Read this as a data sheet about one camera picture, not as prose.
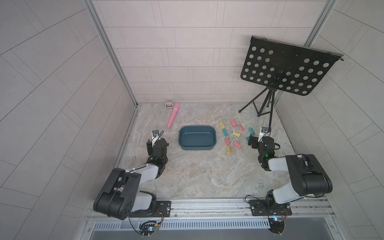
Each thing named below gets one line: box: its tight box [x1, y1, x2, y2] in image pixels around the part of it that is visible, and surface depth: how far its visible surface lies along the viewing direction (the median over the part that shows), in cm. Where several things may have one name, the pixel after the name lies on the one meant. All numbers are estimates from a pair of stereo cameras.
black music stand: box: [238, 35, 344, 132], surface depth 77 cm
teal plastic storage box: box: [178, 125, 217, 151], surface depth 98 cm
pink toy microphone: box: [167, 103, 180, 129], surface depth 108 cm
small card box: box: [164, 100, 173, 110], surface depth 114 cm
